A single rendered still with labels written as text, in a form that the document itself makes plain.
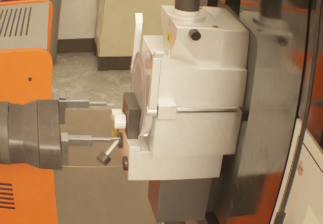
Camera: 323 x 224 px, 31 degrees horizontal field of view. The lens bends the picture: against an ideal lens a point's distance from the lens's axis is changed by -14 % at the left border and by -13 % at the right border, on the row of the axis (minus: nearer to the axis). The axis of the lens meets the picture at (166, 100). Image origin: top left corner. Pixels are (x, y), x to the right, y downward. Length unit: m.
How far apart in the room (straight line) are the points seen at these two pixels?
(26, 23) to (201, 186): 0.59
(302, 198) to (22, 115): 0.35
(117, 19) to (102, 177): 2.45
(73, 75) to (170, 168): 3.23
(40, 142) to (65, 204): 0.70
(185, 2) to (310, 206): 0.28
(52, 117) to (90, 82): 3.13
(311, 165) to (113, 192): 0.99
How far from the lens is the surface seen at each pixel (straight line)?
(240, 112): 0.64
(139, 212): 1.35
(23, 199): 1.14
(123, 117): 0.67
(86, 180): 1.45
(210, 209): 0.75
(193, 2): 0.64
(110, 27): 3.86
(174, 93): 0.63
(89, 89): 3.70
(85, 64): 4.08
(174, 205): 0.72
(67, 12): 4.19
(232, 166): 0.69
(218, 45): 0.63
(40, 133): 0.67
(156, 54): 0.60
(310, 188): 0.46
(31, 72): 1.02
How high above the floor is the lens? 1.48
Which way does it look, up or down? 24 degrees down
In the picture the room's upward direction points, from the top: 6 degrees clockwise
